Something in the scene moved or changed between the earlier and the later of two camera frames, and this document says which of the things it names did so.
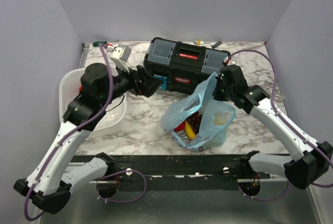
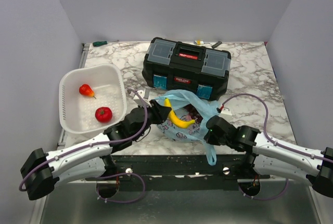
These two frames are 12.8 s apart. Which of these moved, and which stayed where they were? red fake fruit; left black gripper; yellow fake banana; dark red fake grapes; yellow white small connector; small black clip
Moved: left black gripper; red fake fruit; yellow fake banana; dark red fake grapes
Stayed: yellow white small connector; small black clip
